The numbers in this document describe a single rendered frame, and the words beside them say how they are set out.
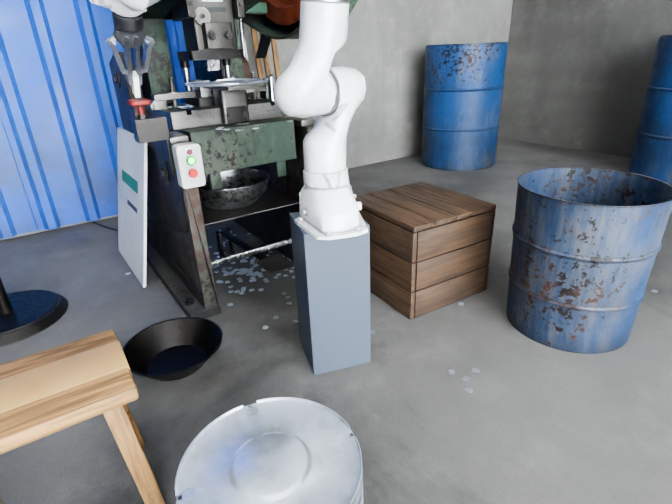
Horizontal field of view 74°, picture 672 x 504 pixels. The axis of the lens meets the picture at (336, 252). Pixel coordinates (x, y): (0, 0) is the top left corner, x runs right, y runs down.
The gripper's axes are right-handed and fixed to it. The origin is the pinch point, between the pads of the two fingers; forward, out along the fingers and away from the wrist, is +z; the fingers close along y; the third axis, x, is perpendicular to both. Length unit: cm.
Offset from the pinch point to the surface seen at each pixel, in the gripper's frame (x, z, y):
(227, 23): 17.4, -10.3, 36.6
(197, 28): 19.7, -7.9, 26.8
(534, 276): -102, 17, 84
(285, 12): 30, -9, 66
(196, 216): -23.8, 35.5, 8.9
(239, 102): 0.8, 10.0, 34.5
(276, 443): -113, 5, -11
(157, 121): -7.0, 8.7, 3.5
